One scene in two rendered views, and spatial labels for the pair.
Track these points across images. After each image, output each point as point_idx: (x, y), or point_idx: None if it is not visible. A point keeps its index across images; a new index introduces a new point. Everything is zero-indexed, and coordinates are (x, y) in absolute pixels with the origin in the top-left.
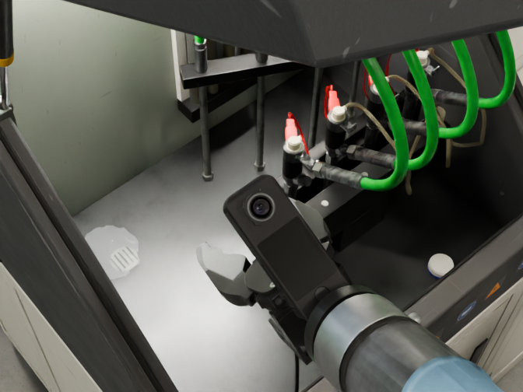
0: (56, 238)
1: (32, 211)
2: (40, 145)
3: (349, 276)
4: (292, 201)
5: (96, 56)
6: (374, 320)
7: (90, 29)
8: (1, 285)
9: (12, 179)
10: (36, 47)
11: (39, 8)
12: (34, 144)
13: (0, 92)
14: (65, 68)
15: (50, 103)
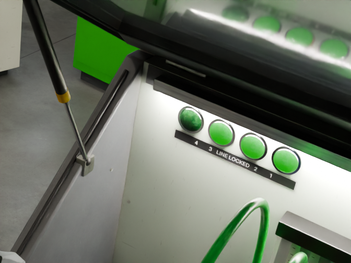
0: (25, 233)
1: (34, 210)
2: (146, 260)
3: None
4: (1, 255)
5: (206, 243)
6: None
7: (211, 221)
8: None
9: (48, 188)
10: (175, 194)
11: (188, 173)
12: (143, 254)
13: (143, 199)
14: (184, 228)
15: (164, 240)
